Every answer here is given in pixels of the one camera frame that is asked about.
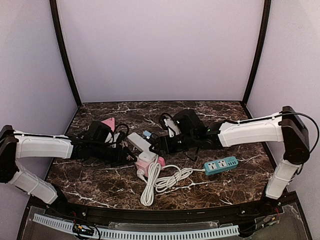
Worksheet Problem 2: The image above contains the left black frame post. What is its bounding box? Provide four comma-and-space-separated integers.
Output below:
49, 0, 82, 108

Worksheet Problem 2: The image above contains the pink triangular power socket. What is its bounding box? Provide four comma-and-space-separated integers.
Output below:
102, 117, 116, 131

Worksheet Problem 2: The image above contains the light blue charger plug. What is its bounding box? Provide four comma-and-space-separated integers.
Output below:
143, 130, 153, 140

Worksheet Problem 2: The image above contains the white slotted cable duct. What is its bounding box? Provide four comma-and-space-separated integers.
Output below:
32, 213, 239, 240

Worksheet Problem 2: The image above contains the white and pink cube socket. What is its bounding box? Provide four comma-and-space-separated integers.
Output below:
134, 151, 166, 177

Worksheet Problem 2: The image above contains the white power strip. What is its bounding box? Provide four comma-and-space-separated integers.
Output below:
127, 132, 151, 152

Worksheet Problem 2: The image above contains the white power cable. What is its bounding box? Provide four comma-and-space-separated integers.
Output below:
135, 159, 207, 207

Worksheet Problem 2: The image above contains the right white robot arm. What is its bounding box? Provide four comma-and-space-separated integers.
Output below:
149, 106, 312, 200

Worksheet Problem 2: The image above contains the right black frame post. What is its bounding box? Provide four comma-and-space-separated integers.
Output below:
241, 0, 272, 108

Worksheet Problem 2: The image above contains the black frame post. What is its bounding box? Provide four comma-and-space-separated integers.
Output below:
241, 0, 272, 108
49, 0, 82, 108

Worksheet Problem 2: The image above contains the teal power strip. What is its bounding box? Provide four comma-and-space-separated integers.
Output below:
203, 156, 239, 176

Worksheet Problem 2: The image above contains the small circuit board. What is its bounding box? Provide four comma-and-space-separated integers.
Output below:
72, 223, 95, 236

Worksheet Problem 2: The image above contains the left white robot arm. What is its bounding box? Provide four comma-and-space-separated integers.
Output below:
0, 121, 137, 205

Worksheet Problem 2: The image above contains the pink thin cable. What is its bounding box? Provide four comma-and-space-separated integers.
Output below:
119, 139, 136, 161

